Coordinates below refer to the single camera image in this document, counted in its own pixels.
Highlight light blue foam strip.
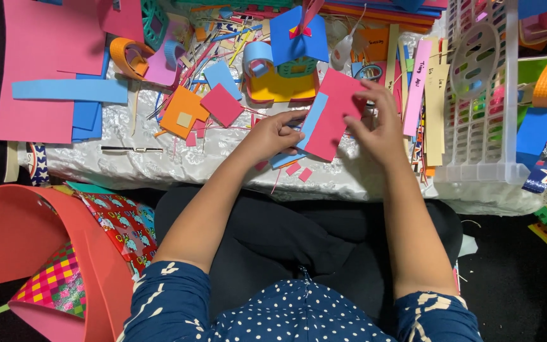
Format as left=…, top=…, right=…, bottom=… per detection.
left=296, top=92, right=330, bottom=151

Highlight white plastic basket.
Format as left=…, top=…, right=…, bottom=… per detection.
left=433, top=0, right=531, bottom=186

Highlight stack of coloured foam sheets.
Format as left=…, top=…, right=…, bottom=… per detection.
left=320, top=0, right=449, bottom=34

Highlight pink foam square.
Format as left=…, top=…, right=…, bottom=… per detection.
left=199, top=83, right=245, bottom=128

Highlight light blue foam loop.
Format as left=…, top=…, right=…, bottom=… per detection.
left=242, top=41, right=274, bottom=79

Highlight orange foam roll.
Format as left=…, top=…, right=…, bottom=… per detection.
left=109, top=36, right=156, bottom=82

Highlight flag patterned ribbon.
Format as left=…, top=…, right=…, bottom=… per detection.
left=521, top=141, right=547, bottom=194

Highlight lilac foam piece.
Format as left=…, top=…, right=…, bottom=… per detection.
left=142, top=13, right=186, bottom=87

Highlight pile of foam scraps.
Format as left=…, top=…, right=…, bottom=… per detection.
left=146, top=4, right=274, bottom=143

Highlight navy dotted top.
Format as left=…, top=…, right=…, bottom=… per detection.
left=116, top=260, right=485, bottom=342

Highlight small light blue foam piece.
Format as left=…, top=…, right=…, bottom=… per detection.
left=269, top=149, right=308, bottom=170

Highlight pink paper strip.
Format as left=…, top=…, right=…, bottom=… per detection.
left=402, top=39, right=434, bottom=138

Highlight black trousers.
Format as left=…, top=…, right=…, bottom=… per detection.
left=154, top=184, right=465, bottom=328

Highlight orange foam cutout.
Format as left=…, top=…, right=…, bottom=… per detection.
left=159, top=85, right=211, bottom=140

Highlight green lattice foam frame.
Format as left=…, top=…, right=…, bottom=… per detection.
left=140, top=0, right=170, bottom=51

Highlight light blue foam square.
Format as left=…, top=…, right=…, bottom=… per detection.
left=203, top=60, right=243, bottom=101

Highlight long light blue foam band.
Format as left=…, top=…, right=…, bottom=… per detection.
left=11, top=78, right=130, bottom=105

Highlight blue star patterned ribbon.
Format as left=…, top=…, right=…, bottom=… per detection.
left=26, top=142, right=51, bottom=186

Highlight white lace tablecloth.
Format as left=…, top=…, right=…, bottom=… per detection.
left=16, top=14, right=546, bottom=217

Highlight blue foam sheets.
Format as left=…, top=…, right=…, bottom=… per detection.
left=71, top=47, right=112, bottom=143

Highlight yellow foam base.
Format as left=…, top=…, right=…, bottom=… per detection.
left=244, top=66, right=321, bottom=104

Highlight orange foam sheet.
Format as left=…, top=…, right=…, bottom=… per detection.
left=355, top=26, right=391, bottom=63

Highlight black thin pen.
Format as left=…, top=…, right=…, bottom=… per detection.
left=101, top=146, right=164, bottom=153

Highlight large pink foam sheet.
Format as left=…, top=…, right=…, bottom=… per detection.
left=0, top=0, right=109, bottom=144

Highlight person's right hand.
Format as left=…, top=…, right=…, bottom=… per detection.
left=343, top=78, right=410, bottom=168

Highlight red patterned wrapping paper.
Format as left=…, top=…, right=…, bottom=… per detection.
left=78, top=192, right=158, bottom=282

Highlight person's left hand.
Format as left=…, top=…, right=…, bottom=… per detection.
left=235, top=110, right=310, bottom=165

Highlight blue handled scissors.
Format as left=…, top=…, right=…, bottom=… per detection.
left=353, top=64, right=384, bottom=82

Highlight clear glue bottle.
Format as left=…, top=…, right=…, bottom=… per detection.
left=330, top=4, right=368, bottom=72

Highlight large salmon foam sheet roll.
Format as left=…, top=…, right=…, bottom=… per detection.
left=0, top=184, right=135, bottom=342

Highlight pink foam rectangle piece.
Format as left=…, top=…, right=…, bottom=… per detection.
left=302, top=68, right=370, bottom=162

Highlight checkered colourful wrapping paper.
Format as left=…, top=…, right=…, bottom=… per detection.
left=9, top=241, right=87, bottom=319

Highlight thick blue foam sheet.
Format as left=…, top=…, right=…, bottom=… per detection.
left=516, top=107, right=547, bottom=180

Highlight blue foam house model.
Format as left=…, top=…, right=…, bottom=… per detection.
left=269, top=5, right=330, bottom=79

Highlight cream paper strips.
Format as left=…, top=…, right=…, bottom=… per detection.
left=422, top=37, right=452, bottom=167

